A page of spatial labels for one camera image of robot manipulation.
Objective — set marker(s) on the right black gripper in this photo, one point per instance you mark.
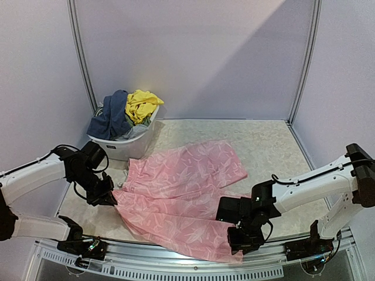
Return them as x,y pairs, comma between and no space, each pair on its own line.
244,237

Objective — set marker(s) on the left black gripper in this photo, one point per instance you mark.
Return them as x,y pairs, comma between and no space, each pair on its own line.
106,194

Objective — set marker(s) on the pink patterned shorts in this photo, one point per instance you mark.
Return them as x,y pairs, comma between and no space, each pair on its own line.
171,199

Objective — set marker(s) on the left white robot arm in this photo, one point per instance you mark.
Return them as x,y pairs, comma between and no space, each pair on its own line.
78,166

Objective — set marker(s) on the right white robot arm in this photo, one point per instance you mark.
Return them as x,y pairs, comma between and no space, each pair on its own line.
351,176

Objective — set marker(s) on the white plastic laundry basket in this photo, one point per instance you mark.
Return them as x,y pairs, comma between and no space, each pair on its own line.
133,148

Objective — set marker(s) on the grey garment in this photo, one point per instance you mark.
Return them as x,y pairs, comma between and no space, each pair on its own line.
136,129

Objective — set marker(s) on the blue garment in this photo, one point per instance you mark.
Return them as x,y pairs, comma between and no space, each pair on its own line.
111,123

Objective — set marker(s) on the yellow garment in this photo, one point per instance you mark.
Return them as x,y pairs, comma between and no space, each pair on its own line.
141,104

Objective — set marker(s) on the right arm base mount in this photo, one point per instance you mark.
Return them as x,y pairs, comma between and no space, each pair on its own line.
311,246

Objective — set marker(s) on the aluminium front rail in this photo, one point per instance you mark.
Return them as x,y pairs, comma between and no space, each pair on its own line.
134,261

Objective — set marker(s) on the left aluminium frame post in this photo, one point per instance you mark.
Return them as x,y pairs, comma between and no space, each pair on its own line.
75,29

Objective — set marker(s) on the aluminium frame post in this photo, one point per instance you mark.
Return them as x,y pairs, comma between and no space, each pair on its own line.
310,44
75,29

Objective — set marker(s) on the right aluminium frame post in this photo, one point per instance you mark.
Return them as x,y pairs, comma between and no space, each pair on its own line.
310,44

